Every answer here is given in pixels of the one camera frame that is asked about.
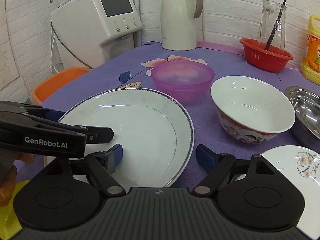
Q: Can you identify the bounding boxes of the white plate with flower print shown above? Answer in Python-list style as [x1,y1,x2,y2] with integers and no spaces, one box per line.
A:
[257,145,319,239]

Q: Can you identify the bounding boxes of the yellow plastic plate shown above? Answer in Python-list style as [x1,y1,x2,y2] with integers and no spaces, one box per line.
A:
[0,180,30,240]

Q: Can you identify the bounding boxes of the ceramic bowl red pattern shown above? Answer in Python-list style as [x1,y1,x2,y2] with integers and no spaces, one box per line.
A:
[210,76,296,145]

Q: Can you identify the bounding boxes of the white plate with rim line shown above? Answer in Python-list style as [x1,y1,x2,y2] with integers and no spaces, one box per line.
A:
[59,88,195,190]

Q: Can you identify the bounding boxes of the stainless steel bowl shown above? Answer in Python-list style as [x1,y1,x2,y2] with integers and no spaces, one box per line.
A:
[285,86,320,153]

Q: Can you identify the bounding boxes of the purple plastic bowl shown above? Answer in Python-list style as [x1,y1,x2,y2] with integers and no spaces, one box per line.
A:
[150,61,215,103]

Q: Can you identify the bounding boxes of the person left hand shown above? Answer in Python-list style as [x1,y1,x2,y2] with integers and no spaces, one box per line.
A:
[0,153,34,207]

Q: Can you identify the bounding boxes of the orange plastic basin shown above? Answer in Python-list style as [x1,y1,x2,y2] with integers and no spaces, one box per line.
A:
[31,67,91,105]

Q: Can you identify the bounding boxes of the white water dispenser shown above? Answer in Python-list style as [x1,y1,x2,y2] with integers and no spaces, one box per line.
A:
[50,0,143,69]

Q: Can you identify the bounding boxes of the red plastic basket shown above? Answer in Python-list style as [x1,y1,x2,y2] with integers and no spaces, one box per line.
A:
[240,38,293,73]

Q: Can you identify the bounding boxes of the yellow dish soap bottle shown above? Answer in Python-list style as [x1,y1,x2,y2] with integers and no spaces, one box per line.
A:
[300,15,320,85]

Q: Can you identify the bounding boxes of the glass pitcher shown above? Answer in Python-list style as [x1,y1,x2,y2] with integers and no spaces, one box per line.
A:
[257,0,286,54]

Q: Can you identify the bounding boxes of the black stirring stick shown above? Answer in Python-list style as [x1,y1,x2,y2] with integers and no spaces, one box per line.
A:
[265,0,286,51]

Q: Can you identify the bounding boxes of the white thermos jug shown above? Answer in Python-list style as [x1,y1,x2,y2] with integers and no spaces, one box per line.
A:
[161,0,203,51]

